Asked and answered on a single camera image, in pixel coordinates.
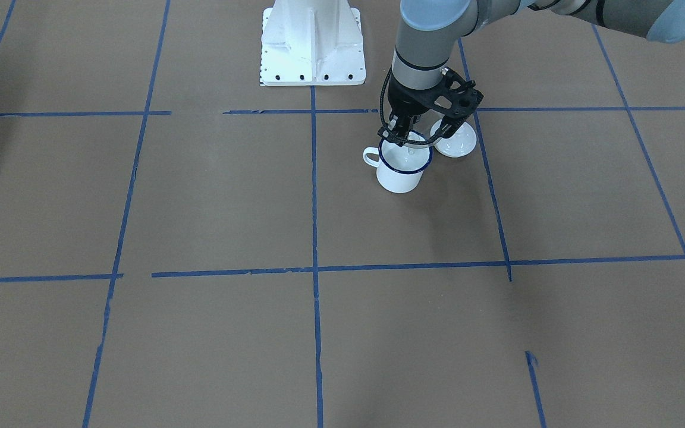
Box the clear plastic funnel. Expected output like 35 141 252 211
382 130 435 161

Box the white cup lid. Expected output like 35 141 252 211
433 122 478 158

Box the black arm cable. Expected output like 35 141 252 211
379 68 438 148

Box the white enamel cup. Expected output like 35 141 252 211
362 139 434 193

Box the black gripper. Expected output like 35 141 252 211
378 75 443 146

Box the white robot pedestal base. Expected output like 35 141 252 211
259 1 367 87

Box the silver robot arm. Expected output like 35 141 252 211
378 1 685 148

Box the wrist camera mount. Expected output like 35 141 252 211
428 66 483 139

